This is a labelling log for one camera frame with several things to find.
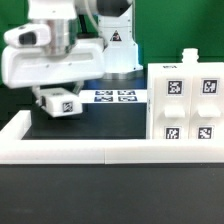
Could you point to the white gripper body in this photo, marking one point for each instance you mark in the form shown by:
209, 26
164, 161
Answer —
27, 67

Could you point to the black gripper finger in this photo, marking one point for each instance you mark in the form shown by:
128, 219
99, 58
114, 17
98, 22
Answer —
39, 97
77, 87

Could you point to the white cabinet top block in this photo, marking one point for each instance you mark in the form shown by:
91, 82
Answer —
59, 102

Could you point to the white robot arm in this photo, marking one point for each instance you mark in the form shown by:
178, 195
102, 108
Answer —
65, 43

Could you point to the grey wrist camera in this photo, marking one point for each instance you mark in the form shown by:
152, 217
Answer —
28, 35

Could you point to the white cabinet body box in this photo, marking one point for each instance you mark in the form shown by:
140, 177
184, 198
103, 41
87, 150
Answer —
190, 64

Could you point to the white cabinet door panel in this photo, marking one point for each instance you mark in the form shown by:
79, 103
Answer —
207, 107
172, 105

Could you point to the white base marker plate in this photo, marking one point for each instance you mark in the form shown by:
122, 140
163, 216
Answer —
113, 96

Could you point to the white U-shaped obstacle fence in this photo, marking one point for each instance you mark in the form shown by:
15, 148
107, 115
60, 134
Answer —
15, 149

